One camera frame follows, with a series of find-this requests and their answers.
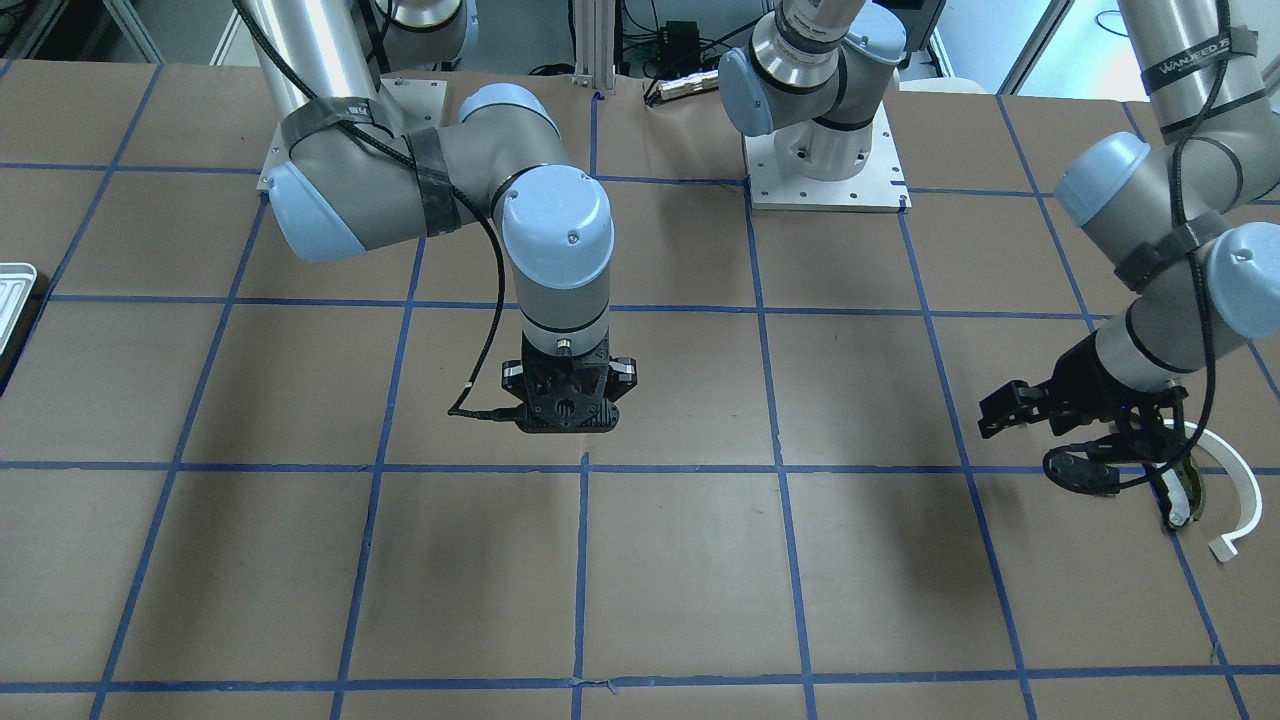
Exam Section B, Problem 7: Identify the white curved plastic part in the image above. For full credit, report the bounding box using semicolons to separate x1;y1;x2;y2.
1197;428;1263;564

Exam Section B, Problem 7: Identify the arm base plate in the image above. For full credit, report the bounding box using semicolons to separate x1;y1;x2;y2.
742;105;913;213

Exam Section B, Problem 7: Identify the aluminium frame post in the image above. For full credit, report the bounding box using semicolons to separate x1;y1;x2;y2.
570;0;621;97

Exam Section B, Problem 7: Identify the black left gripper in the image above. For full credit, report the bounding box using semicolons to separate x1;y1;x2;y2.
978;336;1190;496

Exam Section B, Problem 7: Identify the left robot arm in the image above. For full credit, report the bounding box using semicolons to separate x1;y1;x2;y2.
978;1;1277;496

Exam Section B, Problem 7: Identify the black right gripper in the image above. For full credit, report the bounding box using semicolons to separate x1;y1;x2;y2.
500;340;637;433

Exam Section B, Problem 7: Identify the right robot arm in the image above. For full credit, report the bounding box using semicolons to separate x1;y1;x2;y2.
234;1;637;433

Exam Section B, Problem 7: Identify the metal ribbed tray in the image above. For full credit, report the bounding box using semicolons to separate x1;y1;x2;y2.
1;263;38;354

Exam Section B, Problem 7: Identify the olive brake shoe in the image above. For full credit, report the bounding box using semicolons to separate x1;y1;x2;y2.
1157;455;1206;533

